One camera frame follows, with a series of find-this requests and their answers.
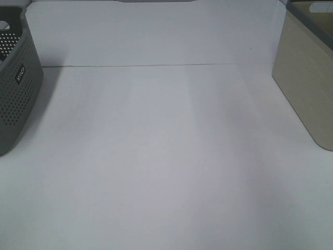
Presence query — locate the beige storage bin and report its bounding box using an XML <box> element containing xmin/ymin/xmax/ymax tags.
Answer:
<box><xmin>272</xmin><ymin>1</ymin><xmax>332</xmax><ymax>151</ymax></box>

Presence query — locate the grey perforated laundry basket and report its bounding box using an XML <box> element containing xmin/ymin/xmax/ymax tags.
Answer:
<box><xmin>1</xmin><ymin>5</ymin><xmax>44</xmax><ymax>155</ymax></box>

